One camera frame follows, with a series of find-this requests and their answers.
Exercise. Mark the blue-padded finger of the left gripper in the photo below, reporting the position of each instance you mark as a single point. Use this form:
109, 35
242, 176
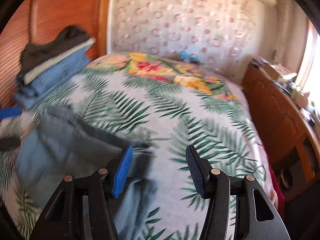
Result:
10, 112

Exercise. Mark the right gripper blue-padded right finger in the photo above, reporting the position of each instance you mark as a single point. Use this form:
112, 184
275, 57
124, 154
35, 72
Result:
256, 216

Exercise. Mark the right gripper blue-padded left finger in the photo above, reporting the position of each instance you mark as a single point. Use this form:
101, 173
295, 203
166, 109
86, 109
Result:
62, 216

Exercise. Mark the grey-blue cotton shorts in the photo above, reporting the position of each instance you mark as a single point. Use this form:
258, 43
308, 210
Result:
63, 144

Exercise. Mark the folded blue denim jeans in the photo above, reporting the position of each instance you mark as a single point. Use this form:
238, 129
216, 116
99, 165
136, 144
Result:
27, 96

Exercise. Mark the folded black garment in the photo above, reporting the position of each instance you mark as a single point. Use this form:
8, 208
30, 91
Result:
34, 54

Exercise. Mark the folded light grey garment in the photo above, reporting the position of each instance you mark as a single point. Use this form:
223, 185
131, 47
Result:
32, 74

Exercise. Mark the wooden cabinet counter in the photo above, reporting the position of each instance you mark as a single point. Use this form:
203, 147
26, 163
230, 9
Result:
288, 139

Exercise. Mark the brown louvered wooden wardrobe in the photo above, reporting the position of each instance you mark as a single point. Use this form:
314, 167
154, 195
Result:
40, 21

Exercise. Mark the floral leaf-print bed cover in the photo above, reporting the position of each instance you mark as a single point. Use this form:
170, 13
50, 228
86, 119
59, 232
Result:
168, 106

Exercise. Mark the cardboard box on counter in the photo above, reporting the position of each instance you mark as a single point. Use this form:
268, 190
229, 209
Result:
278, 72

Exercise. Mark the wood-framed window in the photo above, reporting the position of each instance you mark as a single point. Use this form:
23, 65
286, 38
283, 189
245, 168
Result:
308, 74

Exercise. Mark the blue toy on headboard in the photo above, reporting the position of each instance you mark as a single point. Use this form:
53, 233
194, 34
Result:
186, 57

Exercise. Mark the patterned window drape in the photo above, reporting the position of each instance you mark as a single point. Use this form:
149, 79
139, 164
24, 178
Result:
291, 35

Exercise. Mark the sheer pink-circle curtain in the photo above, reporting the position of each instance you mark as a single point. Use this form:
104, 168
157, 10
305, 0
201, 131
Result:
217, 32

